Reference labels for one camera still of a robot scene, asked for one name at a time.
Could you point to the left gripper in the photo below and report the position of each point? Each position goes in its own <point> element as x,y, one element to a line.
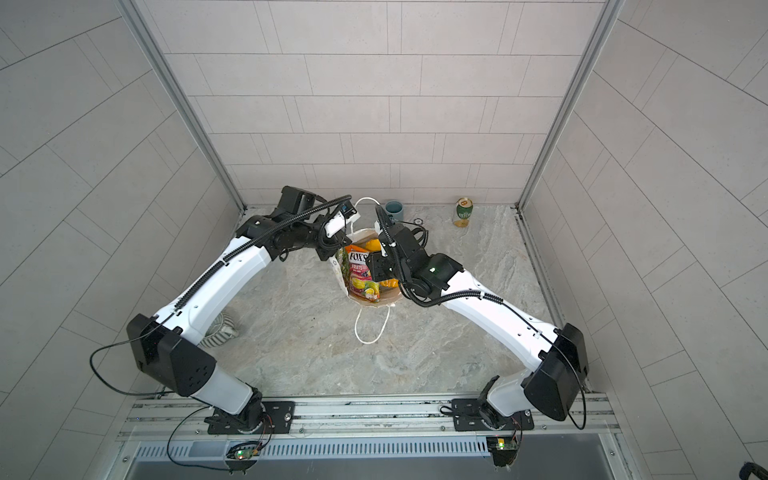
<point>336,241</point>

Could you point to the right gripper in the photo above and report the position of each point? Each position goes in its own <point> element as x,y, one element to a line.
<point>375,264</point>

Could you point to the white printed paper bag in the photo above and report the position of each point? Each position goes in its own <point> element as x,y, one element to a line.
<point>388,296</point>

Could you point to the pink candy snack bag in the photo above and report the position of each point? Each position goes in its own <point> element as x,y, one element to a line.
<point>359,282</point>

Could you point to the yellow candy snack bag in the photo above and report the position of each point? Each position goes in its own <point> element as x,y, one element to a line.
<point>380,267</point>

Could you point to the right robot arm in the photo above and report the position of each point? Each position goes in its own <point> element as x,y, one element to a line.
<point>554,359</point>

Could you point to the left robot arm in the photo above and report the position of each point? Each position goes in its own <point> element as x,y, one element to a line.
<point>166,346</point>

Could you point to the teal ceramic cup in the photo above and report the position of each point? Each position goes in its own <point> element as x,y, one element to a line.
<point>395,210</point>

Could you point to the green beverage can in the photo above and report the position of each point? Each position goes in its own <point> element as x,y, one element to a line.
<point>463,212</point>

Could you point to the left controller board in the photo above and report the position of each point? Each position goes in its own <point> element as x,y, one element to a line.
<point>244,452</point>

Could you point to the controller board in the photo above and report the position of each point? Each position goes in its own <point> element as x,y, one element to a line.
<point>503,450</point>
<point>244,452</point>

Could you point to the right controller board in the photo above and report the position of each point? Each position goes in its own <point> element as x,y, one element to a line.
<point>503,450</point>

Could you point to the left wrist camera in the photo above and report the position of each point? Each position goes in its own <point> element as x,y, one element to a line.
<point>344,215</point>

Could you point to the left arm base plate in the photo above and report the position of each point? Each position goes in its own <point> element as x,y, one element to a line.
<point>264,417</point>

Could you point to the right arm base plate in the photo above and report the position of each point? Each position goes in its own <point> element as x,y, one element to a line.
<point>474,415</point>

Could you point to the aluminium mounting rail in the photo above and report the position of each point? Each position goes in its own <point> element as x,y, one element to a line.
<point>351,416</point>

